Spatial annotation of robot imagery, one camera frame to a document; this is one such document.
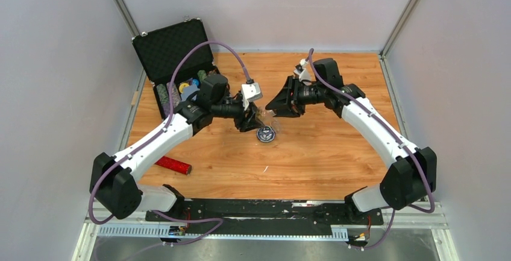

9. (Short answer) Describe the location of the blue playing card deck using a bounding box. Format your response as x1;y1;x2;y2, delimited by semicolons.
181;84;199;101

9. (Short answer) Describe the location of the purple cable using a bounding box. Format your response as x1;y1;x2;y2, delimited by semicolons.
306;48;436;251
88;40;255;248

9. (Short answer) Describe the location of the black poker chip case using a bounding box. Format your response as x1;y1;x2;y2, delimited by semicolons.
131;18;219;119

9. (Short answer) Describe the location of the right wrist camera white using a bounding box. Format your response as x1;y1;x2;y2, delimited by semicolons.
293;58;312;85

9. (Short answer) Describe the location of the red glitter tube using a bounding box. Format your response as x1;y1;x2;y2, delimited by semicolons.
155;156;192;175

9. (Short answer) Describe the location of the blue dealer button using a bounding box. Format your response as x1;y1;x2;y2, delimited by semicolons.
190;78;200;87

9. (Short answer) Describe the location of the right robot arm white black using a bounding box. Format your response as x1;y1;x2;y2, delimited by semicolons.
266;58;437;224

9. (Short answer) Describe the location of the clear pill bottle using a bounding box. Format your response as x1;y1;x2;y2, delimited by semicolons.
256;107;275;123

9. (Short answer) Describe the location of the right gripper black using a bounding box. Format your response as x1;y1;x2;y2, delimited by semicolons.
266;77;325;118

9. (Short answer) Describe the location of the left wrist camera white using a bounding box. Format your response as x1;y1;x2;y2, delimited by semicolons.
241;82;263;110

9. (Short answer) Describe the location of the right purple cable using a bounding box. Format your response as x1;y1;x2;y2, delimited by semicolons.
306;48;436;251

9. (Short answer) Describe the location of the yellow dealer button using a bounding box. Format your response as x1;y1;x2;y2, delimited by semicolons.
178;82;190;94

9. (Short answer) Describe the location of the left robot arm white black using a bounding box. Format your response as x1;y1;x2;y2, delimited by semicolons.
90;74;264;221

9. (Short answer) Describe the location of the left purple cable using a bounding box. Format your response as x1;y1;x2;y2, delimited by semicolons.
88;40;255;248

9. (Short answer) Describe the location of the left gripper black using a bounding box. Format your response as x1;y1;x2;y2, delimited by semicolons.
212;96;265;133

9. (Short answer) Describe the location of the pink green chip stack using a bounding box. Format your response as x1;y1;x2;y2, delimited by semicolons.
197;70;207;82

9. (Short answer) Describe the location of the purple chip stack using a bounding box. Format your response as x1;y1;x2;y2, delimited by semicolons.
166;82;181;107

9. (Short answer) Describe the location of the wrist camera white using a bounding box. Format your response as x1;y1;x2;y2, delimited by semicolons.
241;82;263;110
293;58;312;85

